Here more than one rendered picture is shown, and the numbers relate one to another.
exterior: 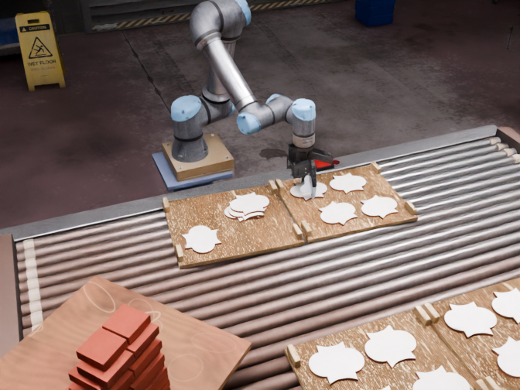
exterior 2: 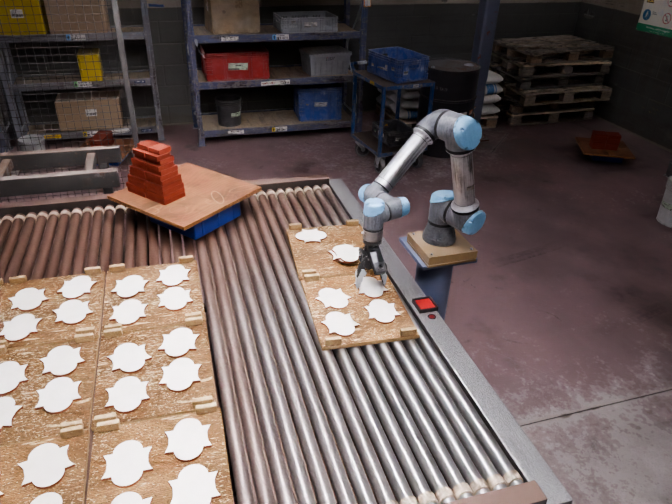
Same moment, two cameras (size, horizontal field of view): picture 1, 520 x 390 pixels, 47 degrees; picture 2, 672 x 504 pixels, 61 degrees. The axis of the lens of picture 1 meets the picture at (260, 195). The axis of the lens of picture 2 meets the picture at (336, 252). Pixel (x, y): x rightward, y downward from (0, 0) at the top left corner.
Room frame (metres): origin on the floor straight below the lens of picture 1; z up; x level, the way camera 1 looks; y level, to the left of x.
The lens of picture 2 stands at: (1.75, -2.01, 2.21)
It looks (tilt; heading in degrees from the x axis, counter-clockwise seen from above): 31 degrees down; 94
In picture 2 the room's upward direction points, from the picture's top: 2 degrees clockwise
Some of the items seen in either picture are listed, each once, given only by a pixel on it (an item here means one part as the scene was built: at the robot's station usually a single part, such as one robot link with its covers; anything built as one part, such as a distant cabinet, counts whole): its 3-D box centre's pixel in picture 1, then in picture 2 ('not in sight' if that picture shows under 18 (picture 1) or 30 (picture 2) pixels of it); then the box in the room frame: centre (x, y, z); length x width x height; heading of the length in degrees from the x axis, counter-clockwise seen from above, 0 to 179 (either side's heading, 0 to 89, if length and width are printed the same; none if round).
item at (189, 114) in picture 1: (188, 115); (444, 206); (2.07, 0.28, 1.09); 0.13 x 0.12 x 0.14; 131
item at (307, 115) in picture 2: not in sight; (317, 99); (1.05, 4.37, 0.32); 0.50 x 0.41 x 0.37; 18
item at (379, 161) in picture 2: not in sight; (387, 115); (1.85, 3.50, 0.46); 0.79 x 0.62 x 0.91; 112
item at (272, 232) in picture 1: (230, 223); (332, 250); (1.60, 0.10, 0.93); 0.41 x 0.35 x 0.02; 106
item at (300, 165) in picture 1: (301, 158); (370, 251); (1.76, -0.15, 1.08); 0.09 x 0.08 x 0.12; 108
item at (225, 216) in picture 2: not in sight; (195, 209); (0.93, 0.31, 0.97); 0.31 x 0.31 x 0.10; 61
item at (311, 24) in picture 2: not in sight; (305, 22); (0.93, 4.27, 1.16); 0.60 x 0.40 x 0.15; 25
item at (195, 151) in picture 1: (189, 141); (439, 228); (2.07, 0.28, 0.97); 0.15 x 0.15 x 0.10
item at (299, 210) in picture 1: (343, 200); (356, 307); (1.72, -0.30, 0.93); 0.41 x 0.35 x 0.02; 108
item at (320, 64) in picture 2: not in sight; (325, 60); (1.14, 4.35, 0.76); 0.50 x 0.36 x 0.24; 28
